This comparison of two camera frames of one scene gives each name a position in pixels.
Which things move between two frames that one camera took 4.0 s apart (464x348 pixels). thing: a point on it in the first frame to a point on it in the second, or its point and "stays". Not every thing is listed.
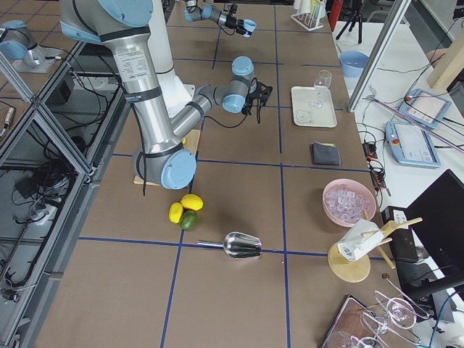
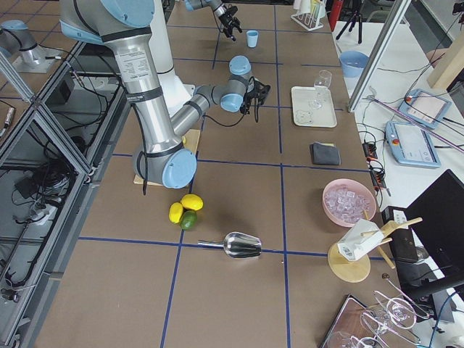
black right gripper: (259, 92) stays
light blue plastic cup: (249, 27) to (251, 35)
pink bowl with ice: (344, 201) stays
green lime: (188, 220) stays
